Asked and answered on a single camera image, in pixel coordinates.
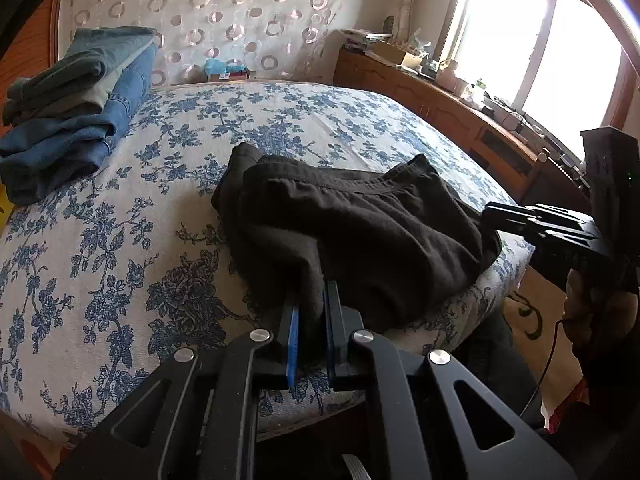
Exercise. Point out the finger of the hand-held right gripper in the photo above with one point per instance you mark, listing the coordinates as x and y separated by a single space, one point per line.
570 241
505 217

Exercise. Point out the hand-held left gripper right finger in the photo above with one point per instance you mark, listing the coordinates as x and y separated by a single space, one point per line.
330 332

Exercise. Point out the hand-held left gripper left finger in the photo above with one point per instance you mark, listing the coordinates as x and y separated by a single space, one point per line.
293 342

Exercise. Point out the black pants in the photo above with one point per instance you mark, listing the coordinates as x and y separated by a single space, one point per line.
375 240

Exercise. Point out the pale green folded pants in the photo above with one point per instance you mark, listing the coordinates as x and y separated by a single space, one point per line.
90 100

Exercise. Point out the person's right hand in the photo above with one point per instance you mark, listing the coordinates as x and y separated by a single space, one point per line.
587 310

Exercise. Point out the long wooden sideboard cabinet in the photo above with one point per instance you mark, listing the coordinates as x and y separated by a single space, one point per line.
430 105

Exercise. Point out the blue floral blanket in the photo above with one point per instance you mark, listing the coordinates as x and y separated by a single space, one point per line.
150 260

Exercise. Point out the open cardboard box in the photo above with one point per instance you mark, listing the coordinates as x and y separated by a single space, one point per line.
397 52

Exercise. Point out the small cardboard box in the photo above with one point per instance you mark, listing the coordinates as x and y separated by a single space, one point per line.
232 76

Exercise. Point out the blue denim folded jeans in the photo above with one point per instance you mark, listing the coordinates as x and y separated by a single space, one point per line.
65 155

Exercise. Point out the yellow cloth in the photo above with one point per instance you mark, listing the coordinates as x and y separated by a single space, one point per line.
2 202

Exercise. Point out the sheer curtain with circles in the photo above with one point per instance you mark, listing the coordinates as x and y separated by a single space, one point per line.
225 10

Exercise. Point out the faded grey-blue folded jeans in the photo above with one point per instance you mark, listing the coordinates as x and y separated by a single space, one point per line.
75 65

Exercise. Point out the window with wooden frame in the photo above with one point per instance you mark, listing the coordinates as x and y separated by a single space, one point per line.
550 45

